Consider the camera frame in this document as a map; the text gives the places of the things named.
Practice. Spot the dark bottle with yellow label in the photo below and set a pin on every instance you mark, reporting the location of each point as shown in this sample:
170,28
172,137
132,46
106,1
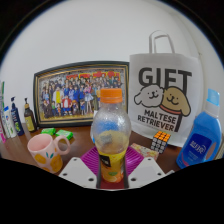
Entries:
29,118

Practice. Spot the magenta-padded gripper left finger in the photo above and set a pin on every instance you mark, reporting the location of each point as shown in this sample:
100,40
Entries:
78,171

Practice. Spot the white printed gift bag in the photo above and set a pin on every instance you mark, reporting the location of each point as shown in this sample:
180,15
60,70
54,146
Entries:
163,83

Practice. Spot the blue detergent bottle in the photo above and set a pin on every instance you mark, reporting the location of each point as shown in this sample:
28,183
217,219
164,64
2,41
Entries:
198,140

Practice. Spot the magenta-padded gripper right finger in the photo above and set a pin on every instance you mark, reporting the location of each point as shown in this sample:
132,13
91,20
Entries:
145,171

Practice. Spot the colourful puzzle cube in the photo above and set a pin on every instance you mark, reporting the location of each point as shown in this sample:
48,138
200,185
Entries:
160,141

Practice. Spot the orange-capped juice bottle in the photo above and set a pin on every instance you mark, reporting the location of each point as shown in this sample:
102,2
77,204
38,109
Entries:
111,133

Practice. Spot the white shampoo bottle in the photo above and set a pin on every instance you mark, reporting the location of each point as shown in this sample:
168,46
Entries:
9,123

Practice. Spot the tall white printed box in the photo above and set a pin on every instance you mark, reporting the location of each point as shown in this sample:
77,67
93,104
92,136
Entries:
1,100

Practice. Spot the dark blue pump bottle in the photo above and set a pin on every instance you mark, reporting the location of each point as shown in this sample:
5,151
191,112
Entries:
16,120

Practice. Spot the framed group picture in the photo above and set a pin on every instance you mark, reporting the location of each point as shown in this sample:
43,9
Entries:
73,93

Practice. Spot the pink mug with yellow fruit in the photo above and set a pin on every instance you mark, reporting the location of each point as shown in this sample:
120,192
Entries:
45,151

